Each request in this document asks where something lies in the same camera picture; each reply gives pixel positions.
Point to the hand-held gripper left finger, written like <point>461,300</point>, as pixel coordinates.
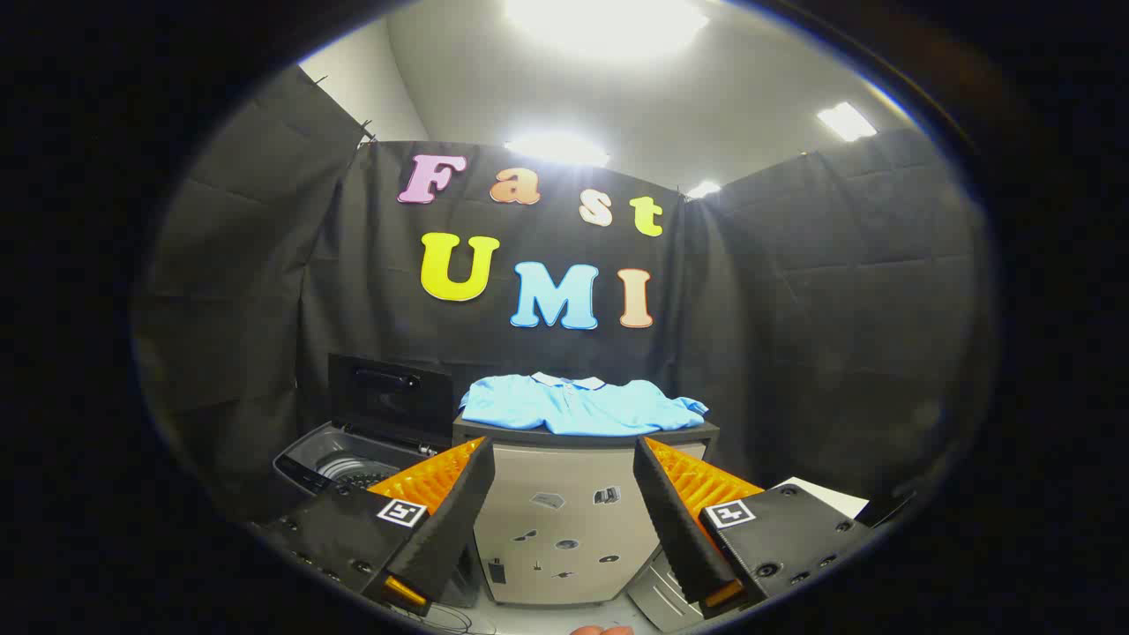
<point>454,520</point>

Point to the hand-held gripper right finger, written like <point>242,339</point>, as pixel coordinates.
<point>675,520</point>

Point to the light blue polo shirt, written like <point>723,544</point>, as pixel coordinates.
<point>573,407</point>

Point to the grey washing machine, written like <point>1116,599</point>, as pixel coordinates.
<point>309,459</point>

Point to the grey ribbed panel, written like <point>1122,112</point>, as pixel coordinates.
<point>661,600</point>

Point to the beige cabinet with dark top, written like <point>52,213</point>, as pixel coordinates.
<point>564,467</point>

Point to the white flat board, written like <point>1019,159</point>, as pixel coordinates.
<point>829,498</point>

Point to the small ceiling light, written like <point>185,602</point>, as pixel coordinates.
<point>704,190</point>

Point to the oval ceiling light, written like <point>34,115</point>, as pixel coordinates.
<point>556,150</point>

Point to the rectangular ceiling light panel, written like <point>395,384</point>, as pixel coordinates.
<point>847,121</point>

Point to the large round ceiling light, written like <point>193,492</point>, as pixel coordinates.
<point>609,22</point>

